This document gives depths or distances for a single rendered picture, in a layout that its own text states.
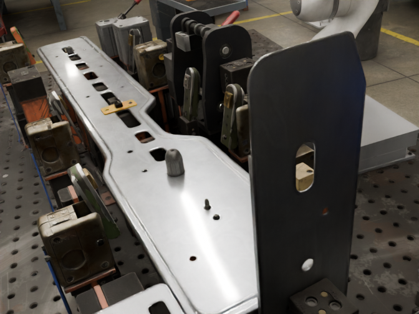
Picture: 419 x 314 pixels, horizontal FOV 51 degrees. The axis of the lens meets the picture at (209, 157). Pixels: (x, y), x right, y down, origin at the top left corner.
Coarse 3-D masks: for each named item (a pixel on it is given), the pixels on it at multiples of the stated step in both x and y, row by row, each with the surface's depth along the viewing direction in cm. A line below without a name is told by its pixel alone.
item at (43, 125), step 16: (32, 128) 92; (48, 128) 93; (64, 128) 94; (32, 144) 92; (48, 144) 94; (64, 144) 96; (48, 160) 96; (64, 160) 97; (48, 176) 97; (64, 176) 99
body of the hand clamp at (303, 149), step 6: (300, 150) 73; (306, 150) 73; (312, 150) 73; (300, 156) 72; (306, 156) 73; (312, 156) 74; (300, 162) 73; (306, 162) 73; (312, 162) 74; (312, 168) 75
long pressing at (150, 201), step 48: (48, 48) 156; (96, 48) 149; (96, 96) 115; (144, 96) 112; (96, 144) 95; (144, 144) 91; (192, 144) 89; (144, 192) 77; (192, 192) 75; (240, 192) 74; (144, 240) 67; (192, 240) 65; (240, 240) 64; (192, 288) 57; (240, 288) 57
